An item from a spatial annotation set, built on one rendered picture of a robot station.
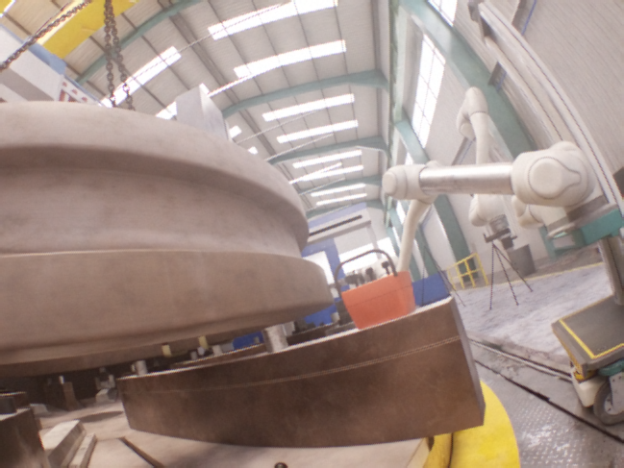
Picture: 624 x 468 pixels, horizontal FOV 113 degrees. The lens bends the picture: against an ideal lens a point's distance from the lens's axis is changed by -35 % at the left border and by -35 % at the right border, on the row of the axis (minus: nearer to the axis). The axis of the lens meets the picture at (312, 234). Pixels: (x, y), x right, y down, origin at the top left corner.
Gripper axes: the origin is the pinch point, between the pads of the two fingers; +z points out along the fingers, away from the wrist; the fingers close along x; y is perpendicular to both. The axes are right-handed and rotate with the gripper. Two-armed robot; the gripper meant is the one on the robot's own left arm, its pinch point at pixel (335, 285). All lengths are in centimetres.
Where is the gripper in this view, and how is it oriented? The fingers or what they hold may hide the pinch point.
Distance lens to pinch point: 175.3
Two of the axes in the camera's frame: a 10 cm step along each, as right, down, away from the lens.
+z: -9.0, 3.6, 2.4
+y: -2.9, -9.2, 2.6
